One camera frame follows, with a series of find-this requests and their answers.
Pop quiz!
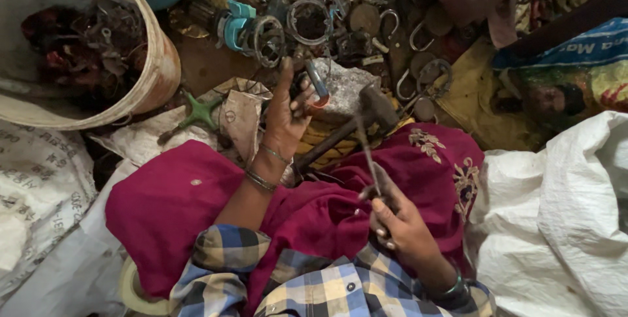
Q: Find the metal padlock shackle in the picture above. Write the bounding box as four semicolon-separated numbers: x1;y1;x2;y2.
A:
409;21;436;53
379;8;401;39
395;69;419;102

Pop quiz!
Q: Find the green bangle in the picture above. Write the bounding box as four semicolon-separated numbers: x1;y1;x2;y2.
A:
434;267;473;300

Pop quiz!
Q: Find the colourful printed bag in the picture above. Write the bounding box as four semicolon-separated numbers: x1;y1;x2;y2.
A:
492;17;628;132

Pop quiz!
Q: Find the white printed woven sack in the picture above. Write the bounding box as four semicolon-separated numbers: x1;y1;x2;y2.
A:
0;120;99;303

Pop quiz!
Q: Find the maroon embroidered garment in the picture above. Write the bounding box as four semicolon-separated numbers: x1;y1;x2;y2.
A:
104;122;487;310

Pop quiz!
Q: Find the round metal lock body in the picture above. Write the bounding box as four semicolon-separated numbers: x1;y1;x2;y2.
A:
416;58;454;100

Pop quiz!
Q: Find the teal plastic fitting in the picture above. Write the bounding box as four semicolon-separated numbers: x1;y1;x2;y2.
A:
216;0;259;53

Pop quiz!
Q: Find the yellow cloth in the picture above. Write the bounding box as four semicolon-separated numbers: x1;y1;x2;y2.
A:
433;37;540;152

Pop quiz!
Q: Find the person's left hand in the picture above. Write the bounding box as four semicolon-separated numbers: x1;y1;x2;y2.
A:
261;57;317;160

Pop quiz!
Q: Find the hammer with wooden handle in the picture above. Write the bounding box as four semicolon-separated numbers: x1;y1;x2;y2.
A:
293;84;401;173

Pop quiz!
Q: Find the pair of metal bangles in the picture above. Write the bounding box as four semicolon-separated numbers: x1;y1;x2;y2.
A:
244;168;279;193

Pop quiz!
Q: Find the person's right hand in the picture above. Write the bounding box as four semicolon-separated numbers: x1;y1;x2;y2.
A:
358;162;443;278

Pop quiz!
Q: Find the spoked metal ring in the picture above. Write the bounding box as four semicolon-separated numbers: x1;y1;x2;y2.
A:
250;15;287;69

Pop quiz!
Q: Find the scrap metal in bucket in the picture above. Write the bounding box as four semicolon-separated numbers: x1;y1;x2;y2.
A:
20;0;149;108

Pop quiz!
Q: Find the yellow woven mat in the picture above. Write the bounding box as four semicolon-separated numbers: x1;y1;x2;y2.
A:
296;117;415;169

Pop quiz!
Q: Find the grey stone block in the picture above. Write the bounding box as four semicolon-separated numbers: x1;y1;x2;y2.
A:
309;58;382;124

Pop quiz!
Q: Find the white plastic bucket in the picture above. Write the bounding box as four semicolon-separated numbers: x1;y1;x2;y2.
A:
0;0;182;131

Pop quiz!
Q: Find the blue yellow plaid shirt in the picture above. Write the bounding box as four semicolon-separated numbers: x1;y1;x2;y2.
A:
168;224;497;317

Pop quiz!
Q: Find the thin metal rod tool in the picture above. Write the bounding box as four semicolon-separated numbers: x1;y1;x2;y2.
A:
354;114;389;205

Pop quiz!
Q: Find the white tape roll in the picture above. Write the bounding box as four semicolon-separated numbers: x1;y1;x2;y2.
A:
118;255;172;317

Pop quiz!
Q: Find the large plain white sack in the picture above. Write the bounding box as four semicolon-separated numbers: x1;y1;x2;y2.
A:
465;110;628;317

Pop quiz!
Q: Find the green cross-shaped metal piece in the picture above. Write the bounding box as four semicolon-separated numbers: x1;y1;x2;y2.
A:
176;90;224;132

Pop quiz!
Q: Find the plain metal ring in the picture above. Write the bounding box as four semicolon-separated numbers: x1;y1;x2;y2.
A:
287;0;334;47

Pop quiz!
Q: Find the blue and red metal piece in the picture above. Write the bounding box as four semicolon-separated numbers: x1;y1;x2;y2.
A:
305;60;331;110

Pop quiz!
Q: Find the thin metal bangle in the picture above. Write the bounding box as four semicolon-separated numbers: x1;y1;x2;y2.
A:
259;143;293;166

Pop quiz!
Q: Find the torn dirty white sack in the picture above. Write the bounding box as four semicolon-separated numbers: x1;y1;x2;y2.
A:
90;77;274;167

